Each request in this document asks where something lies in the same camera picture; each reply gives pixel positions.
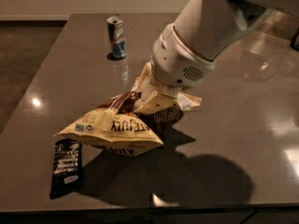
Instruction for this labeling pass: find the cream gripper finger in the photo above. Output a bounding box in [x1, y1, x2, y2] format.
[134, 79, 181, 115]
[131, 62, 151, 92]

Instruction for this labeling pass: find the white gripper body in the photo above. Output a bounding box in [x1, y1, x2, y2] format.
[151, 23, 215, 89]

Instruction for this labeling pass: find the brown and cream chip bag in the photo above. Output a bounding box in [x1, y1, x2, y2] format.
[60, 91, 202, 157]

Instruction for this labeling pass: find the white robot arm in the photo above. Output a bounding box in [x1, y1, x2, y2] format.
[133, 0, 299, 115]

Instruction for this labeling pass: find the black rxbar chocolate bar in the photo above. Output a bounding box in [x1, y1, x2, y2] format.
[50, 139, 83, 200]

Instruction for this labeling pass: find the blue silver energy drink can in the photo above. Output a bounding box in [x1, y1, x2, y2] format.
[107, 16, 126, 60]

